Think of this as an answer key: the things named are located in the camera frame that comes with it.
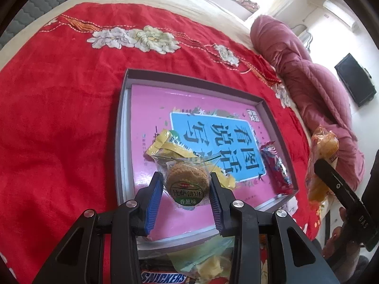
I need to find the pink quilted comforter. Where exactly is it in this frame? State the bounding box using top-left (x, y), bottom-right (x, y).
top-left (250, 15), bottom-right (365, 190)

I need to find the person's right hand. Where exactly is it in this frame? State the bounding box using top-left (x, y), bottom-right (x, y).
top-left (322, 207), bottom-right (361, 272)

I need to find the snickers bar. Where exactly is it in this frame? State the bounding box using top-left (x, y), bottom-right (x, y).
top-left (141, 271), bottom-right (190, 284)

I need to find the green label cookie packet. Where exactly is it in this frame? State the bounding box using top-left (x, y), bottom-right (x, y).
top-left (155, 159), bottom-right (211, 210)

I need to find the red blue snack packet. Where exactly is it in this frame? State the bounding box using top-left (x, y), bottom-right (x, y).
top-left (260, 141), bottom-right (294, 195)

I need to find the pale green snack bag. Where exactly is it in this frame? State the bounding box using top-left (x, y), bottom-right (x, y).
top-left (168, 236), bottom-right (235, 283)

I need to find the black television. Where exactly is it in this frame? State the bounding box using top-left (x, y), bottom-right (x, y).
top-left (335, 53), bottom-right (376, 107)

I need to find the white air conditioner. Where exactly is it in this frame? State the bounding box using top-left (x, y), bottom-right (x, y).
top-left (322, 0), bottom-right (359, 33)

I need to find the gold foil snack packet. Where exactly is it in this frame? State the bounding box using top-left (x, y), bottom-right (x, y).
top-left (145, 129), bottom-right (236, 190)

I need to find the red floral blanket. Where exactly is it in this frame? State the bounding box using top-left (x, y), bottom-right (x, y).
top-left (1, 3), bottom-right (310, 283)

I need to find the yellow puffs snack bag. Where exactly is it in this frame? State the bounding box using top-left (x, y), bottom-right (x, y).
top-left (305, 125), bottom-right (339, 203)

